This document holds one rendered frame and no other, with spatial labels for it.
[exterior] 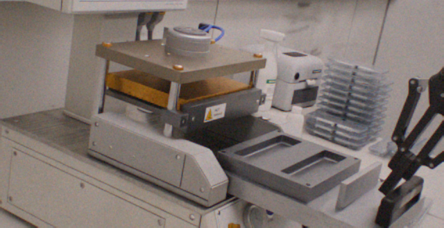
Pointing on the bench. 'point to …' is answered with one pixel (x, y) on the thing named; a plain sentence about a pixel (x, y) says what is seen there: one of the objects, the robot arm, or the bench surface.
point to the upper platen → (220, 84)
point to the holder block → (289, 164)
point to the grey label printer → (290, 77)
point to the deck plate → (24, 126)
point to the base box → (79, 192)
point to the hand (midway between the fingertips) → (397, 173)
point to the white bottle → (296, 118)
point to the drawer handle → (398, 199)
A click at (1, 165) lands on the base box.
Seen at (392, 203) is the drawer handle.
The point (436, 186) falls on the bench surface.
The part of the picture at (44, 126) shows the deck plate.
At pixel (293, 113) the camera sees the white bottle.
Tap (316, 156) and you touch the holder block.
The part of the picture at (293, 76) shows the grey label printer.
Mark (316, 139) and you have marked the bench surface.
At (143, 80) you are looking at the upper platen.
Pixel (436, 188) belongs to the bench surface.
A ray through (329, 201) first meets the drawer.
